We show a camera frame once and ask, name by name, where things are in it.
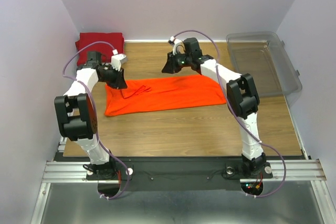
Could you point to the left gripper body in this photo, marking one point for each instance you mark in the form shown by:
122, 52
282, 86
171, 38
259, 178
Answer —
112, 76

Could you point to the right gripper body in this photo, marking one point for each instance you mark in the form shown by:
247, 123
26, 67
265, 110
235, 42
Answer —
178, 61

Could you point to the orange t shirt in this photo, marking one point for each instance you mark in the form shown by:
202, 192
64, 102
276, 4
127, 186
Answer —
160, 94

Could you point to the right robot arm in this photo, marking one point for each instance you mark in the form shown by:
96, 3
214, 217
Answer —
239, 91

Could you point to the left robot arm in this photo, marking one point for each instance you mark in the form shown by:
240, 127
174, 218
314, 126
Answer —
76, 116

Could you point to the folded red t shirt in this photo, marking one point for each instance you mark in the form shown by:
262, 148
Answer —
115, 39

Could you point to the clear plastic bin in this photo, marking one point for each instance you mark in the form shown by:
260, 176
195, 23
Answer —
262, 55

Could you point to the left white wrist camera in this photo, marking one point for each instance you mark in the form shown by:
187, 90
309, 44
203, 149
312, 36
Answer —
118, 60

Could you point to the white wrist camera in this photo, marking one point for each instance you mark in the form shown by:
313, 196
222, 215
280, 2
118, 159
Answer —
177, 45
118, 60

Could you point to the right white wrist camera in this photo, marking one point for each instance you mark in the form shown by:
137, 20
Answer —
177, 45

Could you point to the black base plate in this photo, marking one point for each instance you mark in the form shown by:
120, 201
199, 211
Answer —
192, 173

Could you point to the aluminium rail frame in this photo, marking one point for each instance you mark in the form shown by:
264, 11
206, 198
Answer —
66, 196

